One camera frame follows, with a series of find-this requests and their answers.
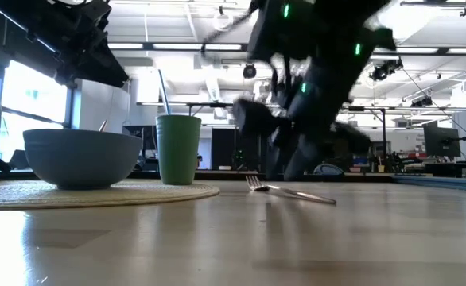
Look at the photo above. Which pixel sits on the small black camera on rail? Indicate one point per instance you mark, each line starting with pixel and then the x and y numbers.
pixel 422 102

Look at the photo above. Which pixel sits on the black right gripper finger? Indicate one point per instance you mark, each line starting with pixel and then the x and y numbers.
pixel 273 159
pixel 300 159

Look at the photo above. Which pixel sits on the black dome ceiling camera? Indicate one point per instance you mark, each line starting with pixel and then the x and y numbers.
pixel 249 71

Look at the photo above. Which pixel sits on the grey-blue ceramic bowl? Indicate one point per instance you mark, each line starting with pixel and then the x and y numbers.
pixel 82 159

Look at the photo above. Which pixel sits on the translucent blue straw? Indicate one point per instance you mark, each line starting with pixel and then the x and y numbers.
pixel 164 95

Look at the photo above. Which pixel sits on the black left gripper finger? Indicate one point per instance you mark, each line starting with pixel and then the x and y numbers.
pixel 74 71
pixel 109 71

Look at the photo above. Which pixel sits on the blue mat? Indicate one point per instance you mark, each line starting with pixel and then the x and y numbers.
pixel 439 183

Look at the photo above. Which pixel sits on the silver metal fork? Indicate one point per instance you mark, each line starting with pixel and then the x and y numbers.
pixel 296 194

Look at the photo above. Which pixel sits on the blue and white rounded object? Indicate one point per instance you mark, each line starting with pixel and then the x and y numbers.
pixel 330 170

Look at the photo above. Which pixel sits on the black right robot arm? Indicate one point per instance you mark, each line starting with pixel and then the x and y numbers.
pixel 320 39

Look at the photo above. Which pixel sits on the round woven straw placemat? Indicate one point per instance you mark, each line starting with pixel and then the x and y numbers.
pixel 169 192

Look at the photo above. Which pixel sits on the black bar with light strips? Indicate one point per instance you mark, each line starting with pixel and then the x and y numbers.
pixel 177 46

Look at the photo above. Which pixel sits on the black partition panels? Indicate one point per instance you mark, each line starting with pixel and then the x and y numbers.
pixel 223 147

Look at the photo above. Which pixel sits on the green plastic cup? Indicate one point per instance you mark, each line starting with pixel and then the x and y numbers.
pixel 178 151

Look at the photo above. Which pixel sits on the black chair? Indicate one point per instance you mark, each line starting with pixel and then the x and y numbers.
pixel 19 160

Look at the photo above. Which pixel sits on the black computer monitor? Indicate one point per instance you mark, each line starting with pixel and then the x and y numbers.
pixel 441 141

